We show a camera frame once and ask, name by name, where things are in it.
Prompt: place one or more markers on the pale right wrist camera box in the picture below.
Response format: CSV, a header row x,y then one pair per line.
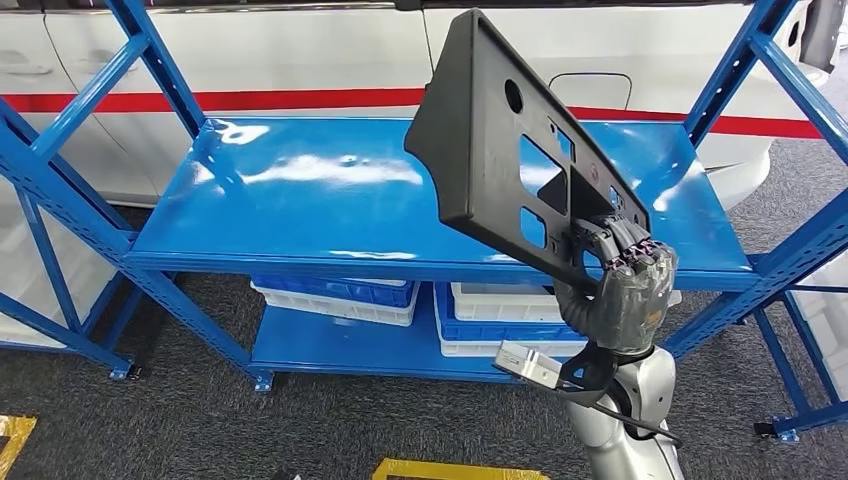
x,y
526,364

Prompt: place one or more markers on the black plastic plate bracket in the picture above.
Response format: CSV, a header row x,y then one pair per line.
x,y
464,132

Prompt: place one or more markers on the yellow floor tape square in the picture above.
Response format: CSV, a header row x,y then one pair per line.
x,y
13,444

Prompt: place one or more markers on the white vehicle with red stripe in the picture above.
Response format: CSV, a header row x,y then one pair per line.
x,y
265,53

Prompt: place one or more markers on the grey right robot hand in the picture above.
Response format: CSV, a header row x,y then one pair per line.
x,y
629,311

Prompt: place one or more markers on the white plastic bin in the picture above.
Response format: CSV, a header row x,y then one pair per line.
x,y
497,305
831,318
464,349
318,312
83,265

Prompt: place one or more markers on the black right camera mount bracket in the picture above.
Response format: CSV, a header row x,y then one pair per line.
x,y
599,371

